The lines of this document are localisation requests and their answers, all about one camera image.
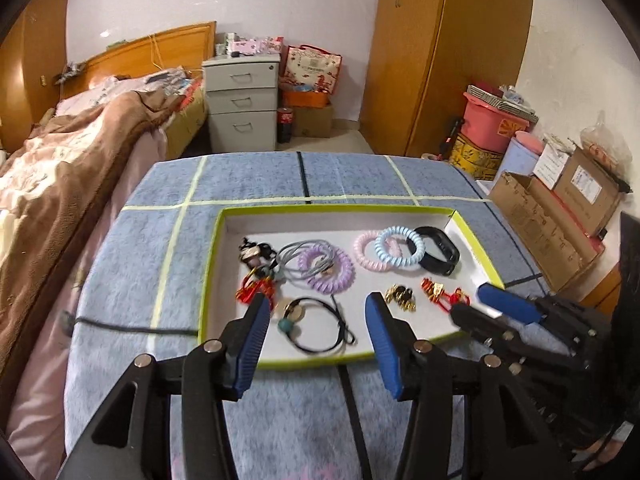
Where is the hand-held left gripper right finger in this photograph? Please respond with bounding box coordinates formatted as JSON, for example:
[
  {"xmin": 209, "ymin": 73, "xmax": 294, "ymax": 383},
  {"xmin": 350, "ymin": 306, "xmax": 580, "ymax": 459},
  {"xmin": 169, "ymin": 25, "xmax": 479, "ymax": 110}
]
[{"xmin": 365, "ymin": 291, "xmax": 571, "ymax": 480}]

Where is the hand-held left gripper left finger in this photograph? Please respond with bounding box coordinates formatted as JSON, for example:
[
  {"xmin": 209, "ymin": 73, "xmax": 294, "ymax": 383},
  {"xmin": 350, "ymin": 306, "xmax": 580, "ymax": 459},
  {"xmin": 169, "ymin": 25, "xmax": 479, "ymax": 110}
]
[{"xmin": 57, "ymin": 294, "xmax": 271, "ymax": 480}]

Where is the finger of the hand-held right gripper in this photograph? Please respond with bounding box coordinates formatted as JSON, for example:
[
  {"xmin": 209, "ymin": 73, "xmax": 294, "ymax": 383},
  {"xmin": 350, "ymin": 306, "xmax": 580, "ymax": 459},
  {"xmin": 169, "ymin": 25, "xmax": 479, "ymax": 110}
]
[
  {"xmin": 477, "ymin": 284, "xmax": 547, "ymax": 326},
  {"xmin": 449, "ymin": 304, "xmax": 526, "ymax": 361}
]

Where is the red gold charm bracelet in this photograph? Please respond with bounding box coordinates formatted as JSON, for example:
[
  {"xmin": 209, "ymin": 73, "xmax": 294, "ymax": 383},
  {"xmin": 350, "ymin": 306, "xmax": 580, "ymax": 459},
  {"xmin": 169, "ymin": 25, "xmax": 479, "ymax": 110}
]
[{"xmin": 421, "ymin": 277, "xmax": 471, "ymax": 313}]

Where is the green cardboard tray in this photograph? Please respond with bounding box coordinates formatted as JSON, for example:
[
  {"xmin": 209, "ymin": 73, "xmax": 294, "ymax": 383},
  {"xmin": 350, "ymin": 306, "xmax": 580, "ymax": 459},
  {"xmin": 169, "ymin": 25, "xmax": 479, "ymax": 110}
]
[{"xmin": 198, "ymin": 205, "xmax": 506, "ymax": 372}]

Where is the gold black hair clip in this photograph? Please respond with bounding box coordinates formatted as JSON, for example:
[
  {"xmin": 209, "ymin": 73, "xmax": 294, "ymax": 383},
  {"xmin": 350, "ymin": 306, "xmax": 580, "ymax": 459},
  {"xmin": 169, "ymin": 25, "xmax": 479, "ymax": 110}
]
[{"xmin": 385, "ymin": 284, "xmax": 417, "ymax": 313}]

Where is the red rope bracelet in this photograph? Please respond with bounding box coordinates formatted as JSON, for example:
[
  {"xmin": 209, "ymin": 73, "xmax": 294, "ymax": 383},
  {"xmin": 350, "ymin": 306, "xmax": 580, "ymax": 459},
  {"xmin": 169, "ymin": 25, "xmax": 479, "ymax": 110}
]
[{"xmin": 236, "ymin": 269, "xmax": 277, "ymax": 311}]

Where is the black beaded hair tie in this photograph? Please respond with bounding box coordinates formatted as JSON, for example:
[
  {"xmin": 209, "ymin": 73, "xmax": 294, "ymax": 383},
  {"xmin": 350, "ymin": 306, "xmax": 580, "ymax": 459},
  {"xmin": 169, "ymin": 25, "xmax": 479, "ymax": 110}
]
[{"xmin": 275, "ymin": 296, "xmax": 357, "ymax": 353}]

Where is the purple spiral hair tie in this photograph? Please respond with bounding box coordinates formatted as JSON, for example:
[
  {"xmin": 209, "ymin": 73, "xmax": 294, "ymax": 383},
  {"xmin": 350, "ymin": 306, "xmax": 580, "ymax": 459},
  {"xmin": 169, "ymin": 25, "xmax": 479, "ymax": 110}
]
[{"xmin": 297, "ymin": 246, "xmax": 356, "ymax": 293}]

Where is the blue spiral hair tie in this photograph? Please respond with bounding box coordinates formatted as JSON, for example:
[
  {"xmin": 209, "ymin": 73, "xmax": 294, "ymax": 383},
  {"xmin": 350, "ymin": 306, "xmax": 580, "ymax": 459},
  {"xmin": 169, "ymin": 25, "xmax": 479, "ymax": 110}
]
[{"xmin": 375, "ymin": 226, "xmax": 425, "ymax": 267}]

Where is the grey elastic hair tie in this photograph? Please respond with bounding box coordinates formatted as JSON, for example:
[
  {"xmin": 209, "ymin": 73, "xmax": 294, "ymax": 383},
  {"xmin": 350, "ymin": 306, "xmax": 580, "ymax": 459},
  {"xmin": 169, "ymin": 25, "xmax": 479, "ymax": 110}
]
[{"xmin": 276, "ymin": 240, "xmax": 333, "ymax": 288}]

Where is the pink spiral hair tie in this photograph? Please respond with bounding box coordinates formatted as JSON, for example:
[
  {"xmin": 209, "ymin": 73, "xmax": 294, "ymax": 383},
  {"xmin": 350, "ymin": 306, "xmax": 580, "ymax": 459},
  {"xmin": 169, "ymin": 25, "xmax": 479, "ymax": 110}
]
[{"xmin": 353, "ymin": 230, "xmax": 401, "ymax": 273}]

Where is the person's right hand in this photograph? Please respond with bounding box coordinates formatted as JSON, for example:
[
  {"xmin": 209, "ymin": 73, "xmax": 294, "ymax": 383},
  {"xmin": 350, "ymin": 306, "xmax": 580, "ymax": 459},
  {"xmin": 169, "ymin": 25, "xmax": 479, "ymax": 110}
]
[{"xmin": 575, "ymin": 435, "xmax": 635, "ymax": 472}]

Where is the black wristband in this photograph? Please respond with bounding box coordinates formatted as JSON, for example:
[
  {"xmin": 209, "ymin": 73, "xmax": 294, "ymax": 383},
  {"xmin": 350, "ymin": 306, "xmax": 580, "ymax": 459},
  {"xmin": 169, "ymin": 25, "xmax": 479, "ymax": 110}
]
[{"xmin": 406, "ymin": 226, "xmax": 461, "ymax": 277}]

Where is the long open cardboard box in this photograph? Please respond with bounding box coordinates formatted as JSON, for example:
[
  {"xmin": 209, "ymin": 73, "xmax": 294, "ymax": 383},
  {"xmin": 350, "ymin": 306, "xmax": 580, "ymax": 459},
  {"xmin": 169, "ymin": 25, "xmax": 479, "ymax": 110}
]
[{"xmin": 487, "ymin": 170, "xmax": 606, "ymax": 293}]

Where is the blue checked tablecloth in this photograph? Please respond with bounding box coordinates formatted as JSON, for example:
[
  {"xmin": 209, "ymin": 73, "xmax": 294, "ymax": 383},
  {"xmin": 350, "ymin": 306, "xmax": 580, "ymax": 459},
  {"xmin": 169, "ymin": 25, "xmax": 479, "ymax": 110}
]
[{"xmin": 65, "ymin": 152, "xmax": 551, "ymax": 480}]

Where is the cardboard box with label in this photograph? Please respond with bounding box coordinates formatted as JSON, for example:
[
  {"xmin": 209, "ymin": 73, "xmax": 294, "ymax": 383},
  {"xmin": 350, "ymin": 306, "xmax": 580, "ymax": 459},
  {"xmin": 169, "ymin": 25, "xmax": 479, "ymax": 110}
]
[{"xmin": 552, "ymin": 147, "xmax": 623, "ymax": 238}]

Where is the white labelled box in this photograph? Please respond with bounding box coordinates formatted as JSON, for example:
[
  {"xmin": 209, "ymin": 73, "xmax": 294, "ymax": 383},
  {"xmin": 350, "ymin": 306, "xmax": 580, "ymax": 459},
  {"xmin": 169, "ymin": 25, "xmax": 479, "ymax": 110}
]
[{"xmin": 532, "ymin": 142, "xmax": 571, "ymax": 191}]

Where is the light blue container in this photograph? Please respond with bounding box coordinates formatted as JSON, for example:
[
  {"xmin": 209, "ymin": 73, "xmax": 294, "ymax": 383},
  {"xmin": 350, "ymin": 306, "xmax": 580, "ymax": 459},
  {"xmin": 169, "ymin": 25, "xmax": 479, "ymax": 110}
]
[{"xmin": 502, "ymin": 131, "xmax": 543, "ymax": 176}]

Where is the yellow patterned box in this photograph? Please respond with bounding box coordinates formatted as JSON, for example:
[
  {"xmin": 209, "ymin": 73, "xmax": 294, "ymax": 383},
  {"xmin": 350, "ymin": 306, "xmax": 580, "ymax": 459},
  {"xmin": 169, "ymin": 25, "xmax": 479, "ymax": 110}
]
[{"xmin": 447, "ymin": 132, "xmax": 506, "ymax": 181}]

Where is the pink plastic bucket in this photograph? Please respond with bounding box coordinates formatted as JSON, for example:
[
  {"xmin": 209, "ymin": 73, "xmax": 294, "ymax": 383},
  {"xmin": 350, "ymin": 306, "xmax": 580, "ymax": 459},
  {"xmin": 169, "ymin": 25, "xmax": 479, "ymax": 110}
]
[{"xmin": 460, "ymin": 91, "xmax": 535, "ymax": 153}]

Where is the clear plastic bag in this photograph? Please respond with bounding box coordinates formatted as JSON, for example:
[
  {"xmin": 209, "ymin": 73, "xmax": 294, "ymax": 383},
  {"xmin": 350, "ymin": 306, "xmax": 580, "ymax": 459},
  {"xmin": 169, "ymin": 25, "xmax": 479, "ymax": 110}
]
[{"xmin": 580, "ymin": 112, "xmax": 633, "ymax": 166}]

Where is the pink bed sheet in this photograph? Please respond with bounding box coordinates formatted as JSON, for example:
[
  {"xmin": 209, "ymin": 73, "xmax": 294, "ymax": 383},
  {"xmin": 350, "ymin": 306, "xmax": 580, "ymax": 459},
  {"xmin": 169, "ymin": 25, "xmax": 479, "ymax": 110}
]
[{"xmin": 5, "ymin": 125, "xmax": 168, "ymax": 466}]

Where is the cola bottle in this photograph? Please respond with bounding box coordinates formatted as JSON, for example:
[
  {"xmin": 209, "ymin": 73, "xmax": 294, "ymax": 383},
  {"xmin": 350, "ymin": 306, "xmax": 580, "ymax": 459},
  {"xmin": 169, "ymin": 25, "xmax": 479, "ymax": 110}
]
[{"xmin": 276, "ymin": 107, "xmax": 295, "ymax": 143}]

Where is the small brown cardboard box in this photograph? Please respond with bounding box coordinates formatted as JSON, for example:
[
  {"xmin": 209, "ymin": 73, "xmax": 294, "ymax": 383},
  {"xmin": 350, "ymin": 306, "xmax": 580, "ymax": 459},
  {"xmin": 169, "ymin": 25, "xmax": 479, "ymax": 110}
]
[{"xmin": 292, "ymin": 105, "xmax": 333, "ymax": 138}]

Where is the grey drawer cabinet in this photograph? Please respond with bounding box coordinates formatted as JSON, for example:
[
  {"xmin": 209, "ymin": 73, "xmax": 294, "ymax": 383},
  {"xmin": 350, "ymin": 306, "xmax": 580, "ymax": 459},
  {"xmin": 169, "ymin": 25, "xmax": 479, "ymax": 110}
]
[{"xmin": 202, "ymin": 55, "xmax": 281, "ymax": 153}]

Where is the brown blanket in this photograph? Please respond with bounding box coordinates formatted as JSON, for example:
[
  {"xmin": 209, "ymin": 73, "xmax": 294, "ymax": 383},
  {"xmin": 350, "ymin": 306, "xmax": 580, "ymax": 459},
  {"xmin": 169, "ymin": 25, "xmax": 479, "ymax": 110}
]
[{"xmin": 0, "ymin": 90, "xmax": 173, "ymax": 361}]

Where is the orange box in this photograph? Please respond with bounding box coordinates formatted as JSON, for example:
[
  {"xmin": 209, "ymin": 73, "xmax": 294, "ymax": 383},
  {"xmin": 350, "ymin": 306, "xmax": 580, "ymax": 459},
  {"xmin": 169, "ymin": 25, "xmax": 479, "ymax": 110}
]
[{"xmin": 282, "ymin": 87, "xmax": 331, "ymax": 108}]

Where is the wooden wardrobe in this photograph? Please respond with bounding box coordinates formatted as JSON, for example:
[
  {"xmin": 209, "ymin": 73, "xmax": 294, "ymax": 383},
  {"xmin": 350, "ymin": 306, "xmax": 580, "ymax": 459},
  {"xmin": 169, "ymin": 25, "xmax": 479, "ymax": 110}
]
[{"xmin": 360, "ymin": 0, "xmax": 536, "ymax": 158}]

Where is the red gift bag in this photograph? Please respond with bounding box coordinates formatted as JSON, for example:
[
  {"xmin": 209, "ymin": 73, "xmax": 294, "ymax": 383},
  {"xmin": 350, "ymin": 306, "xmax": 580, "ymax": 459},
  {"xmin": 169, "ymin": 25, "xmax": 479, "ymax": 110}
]
[{"xmin": 279, "ymin": 45, "xmax": 343, "ymax": 96}]

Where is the pink box on cabinet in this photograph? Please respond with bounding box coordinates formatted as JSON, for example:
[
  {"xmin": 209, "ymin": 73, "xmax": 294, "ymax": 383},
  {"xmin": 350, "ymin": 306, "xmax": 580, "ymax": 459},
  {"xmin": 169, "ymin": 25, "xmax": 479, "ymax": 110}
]
[{"xmin": 217, "ymin": 34, "xmax": 284, "ymax": 58}]

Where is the wooden bed headboard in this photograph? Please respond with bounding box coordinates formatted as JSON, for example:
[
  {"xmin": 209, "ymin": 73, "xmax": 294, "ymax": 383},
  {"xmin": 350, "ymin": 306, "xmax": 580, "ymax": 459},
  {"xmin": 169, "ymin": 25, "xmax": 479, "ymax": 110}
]
[{"xmin": 65, "ymin": 21, "xmax": 218, "ymax": 96}]

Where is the wooden door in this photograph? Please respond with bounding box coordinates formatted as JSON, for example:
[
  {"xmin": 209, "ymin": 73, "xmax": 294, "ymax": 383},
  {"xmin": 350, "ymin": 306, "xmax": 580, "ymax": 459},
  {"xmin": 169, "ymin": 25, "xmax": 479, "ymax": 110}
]
[{"xmin": 0, "ymin": 0, "xmax": 72, "ymax": 153}]

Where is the black silver hair tie bundle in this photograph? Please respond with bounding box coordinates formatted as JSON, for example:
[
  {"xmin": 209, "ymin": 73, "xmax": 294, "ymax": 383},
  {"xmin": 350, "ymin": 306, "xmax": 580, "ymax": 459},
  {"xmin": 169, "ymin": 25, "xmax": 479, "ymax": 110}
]
[{"xmin": 238, "ymin": 236, "xmax": 278, "ymax": 273}]

